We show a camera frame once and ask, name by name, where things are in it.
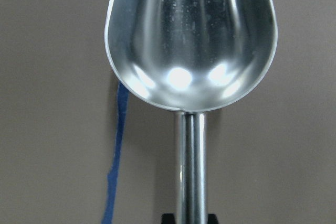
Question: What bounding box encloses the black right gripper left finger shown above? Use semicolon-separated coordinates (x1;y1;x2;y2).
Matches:
161;213;176;224

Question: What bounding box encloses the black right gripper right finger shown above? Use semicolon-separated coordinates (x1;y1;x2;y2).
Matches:
207;214;218;224

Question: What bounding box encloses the metal ice scoop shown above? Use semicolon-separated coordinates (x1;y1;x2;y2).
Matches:
104;0;278;223

